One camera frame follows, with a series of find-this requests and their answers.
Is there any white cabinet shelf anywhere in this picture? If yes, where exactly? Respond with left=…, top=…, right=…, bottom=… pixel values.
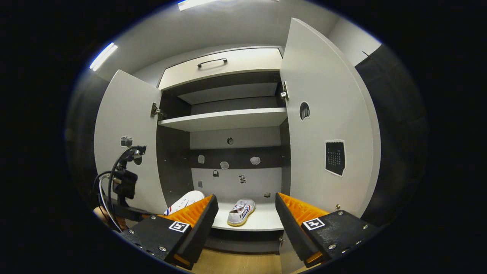
left=158, top=107, right=288, bottom=132

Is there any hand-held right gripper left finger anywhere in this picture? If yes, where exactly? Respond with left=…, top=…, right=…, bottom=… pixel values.
left=118, top=194, right=220, bottom=271

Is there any white cable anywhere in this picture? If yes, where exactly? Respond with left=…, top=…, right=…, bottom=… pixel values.
left=98, top=175, right=116, bottom=231

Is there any ceiling light panel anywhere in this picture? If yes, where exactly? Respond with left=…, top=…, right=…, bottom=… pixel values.
left=177, top=0, right=220, bottom=11

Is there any black cable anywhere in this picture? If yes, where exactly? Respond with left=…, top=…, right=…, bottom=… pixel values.
left=107, top=148, right=137, bottom=231

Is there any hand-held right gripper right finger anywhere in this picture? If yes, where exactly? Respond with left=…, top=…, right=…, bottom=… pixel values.
left=275, top=193, right=383, bottom=268

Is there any white striped shoe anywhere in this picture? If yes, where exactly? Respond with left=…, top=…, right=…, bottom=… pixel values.
left=164, top=190, right=205, bottom=216
left=227, top=199, right=256, bottom=227

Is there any ceiling light strip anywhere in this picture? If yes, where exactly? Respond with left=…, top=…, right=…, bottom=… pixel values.
left=89, top=42, right=118, bottom=72

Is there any cream cabinet drawer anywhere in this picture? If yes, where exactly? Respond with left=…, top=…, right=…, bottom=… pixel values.
left=158, top=48, right=284, bottom=91

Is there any black backdrop cloth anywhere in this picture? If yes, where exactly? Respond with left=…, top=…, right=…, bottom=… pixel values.
left=65, top=44, right=428, bottom=229

